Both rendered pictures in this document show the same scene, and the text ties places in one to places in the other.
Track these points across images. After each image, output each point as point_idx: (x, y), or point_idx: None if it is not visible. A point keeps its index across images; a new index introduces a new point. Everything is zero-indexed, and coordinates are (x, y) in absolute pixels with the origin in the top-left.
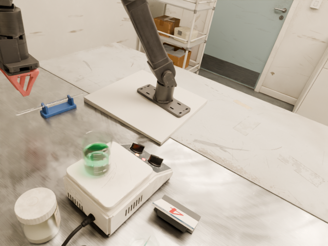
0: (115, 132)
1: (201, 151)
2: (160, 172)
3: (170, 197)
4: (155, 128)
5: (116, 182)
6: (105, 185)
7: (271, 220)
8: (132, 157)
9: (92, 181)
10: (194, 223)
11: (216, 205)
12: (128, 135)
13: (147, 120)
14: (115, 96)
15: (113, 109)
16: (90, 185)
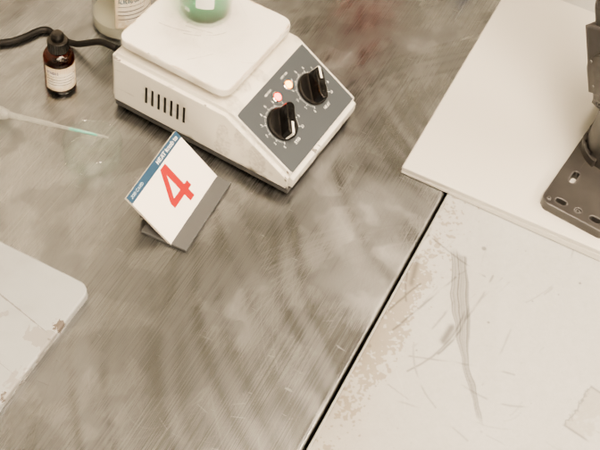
0: (409, 75)
1: (414, 272)
2: (246, 127)
3: (227, 195)
4: (457, 149)
5: (177, 40)
6: (165, 26)
7: (205, 413)
8: (250, 54)
9: (170, 8)
10: (155, 221)
11: (226, 289)
12: (405, 102)
13: (481, 127)
14: (555, 43)
15: (493, 48)
16: (162, 8)
